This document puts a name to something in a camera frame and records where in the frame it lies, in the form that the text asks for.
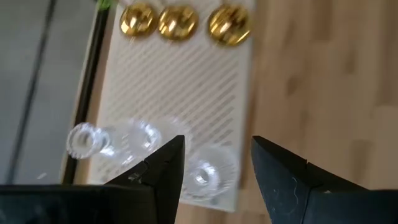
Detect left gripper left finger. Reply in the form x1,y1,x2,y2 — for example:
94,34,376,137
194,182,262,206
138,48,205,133
0,135,186,224

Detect clear glass candle holder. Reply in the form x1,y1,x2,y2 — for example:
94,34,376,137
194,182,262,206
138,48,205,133
182,144,241,202
65,121,131,161
123,115,193,166

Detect white perforated shelf riser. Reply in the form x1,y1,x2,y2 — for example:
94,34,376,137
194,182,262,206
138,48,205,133
86,0,257,214

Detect green artificial plant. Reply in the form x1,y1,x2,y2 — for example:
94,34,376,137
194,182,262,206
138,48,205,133
95,0,113,11

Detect gold candlestick holder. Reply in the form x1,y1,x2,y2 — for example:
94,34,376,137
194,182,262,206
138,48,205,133
119,2,158,38
157,4,200,41
207,3,252,47

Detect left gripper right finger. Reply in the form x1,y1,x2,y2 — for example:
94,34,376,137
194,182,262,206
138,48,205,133
251,136,398,224

